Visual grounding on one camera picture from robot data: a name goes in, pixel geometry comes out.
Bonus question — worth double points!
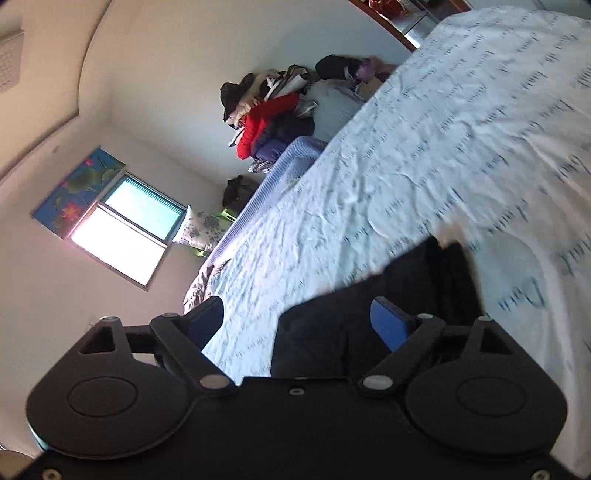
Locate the purple cloth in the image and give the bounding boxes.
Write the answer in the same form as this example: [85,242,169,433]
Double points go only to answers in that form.
[353,57,378,82]

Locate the blue checked mattress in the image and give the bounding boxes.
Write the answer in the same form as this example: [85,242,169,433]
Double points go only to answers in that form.
[202,136,329,274]

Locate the black pants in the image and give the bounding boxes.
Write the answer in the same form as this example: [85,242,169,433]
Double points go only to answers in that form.
[270,237,486,380]

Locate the white printed bed sheet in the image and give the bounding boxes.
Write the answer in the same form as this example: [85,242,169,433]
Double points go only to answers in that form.
[201,6,591,476]

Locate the blue purple folded blanket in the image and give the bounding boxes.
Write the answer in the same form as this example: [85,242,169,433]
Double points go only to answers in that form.
[250,137,291,166]

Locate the grey patterned blanket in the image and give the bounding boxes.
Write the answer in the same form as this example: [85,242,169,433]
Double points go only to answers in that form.
[183,260,232,315]

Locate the black backpack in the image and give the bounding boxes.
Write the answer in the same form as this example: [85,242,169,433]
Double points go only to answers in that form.
[222,175,260,209]

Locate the floral pillow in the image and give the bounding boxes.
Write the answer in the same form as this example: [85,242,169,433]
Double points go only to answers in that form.
[172,207,232,248]

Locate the white bag with black straps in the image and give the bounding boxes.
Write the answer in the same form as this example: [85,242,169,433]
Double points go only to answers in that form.
[264,65,311,100]

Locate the window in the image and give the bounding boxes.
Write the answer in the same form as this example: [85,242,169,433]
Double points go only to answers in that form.
[68,172,188,291]

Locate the dark blue jacket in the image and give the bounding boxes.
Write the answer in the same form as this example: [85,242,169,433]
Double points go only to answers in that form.
[257,110,315,145]

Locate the white ceiling vent panel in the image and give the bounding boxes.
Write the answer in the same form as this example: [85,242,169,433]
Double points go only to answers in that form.
[0,17,25,92]

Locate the black hat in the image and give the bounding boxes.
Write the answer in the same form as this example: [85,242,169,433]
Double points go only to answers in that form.
[220,82,251,123]

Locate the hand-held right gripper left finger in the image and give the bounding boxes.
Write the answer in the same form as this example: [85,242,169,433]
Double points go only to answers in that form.
[69,296,237,398]

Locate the red jacket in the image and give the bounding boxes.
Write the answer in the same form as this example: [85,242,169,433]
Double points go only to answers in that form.
[236,91,301,160]

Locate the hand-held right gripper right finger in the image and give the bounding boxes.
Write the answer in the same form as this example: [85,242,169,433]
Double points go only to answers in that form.
[358,296,520,398]

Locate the lotus flower wall picture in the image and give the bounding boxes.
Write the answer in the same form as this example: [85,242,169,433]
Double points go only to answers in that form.
[31,146,127,239]

